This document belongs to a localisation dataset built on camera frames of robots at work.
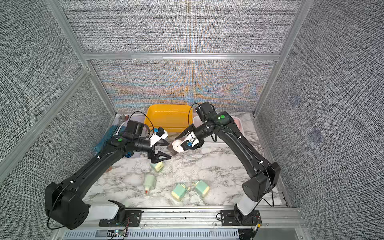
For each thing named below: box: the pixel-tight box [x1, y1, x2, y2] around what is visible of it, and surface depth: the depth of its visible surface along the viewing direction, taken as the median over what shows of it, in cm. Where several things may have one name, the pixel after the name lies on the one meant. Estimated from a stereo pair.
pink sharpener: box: [171, 140, 184, 153], surface depth 66 cm
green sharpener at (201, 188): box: [194, 180, 210, 197], surface depth 79 cm
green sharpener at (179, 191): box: [171, 183, 187, 202], surface depth 76 cm
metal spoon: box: [118, 113, 126, 124], surface depth 116 cm
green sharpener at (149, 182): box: [143, 174, 157, 194], surface depth 80 cm
